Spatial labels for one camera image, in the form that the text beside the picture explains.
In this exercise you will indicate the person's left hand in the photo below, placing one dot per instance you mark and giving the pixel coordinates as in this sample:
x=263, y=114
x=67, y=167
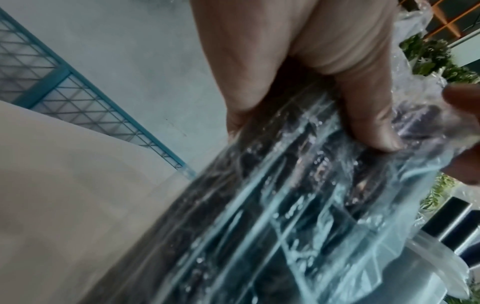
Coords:
x=285, y=32

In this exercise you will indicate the person's right hand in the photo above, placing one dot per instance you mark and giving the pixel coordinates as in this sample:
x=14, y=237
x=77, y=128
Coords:
x=463, y=98

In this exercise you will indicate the clear plastic bag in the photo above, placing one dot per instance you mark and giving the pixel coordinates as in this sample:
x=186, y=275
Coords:
x=300, y=225

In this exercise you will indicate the green leafy plant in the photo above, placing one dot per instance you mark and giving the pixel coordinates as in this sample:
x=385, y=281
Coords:
x=431, y=56

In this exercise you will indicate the dark items inside bag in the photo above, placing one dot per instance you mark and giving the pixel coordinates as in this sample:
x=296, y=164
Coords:
x=258, y=166

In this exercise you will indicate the orange metal frame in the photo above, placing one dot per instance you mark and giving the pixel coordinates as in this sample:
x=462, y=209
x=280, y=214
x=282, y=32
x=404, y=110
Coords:
x=450, y=20

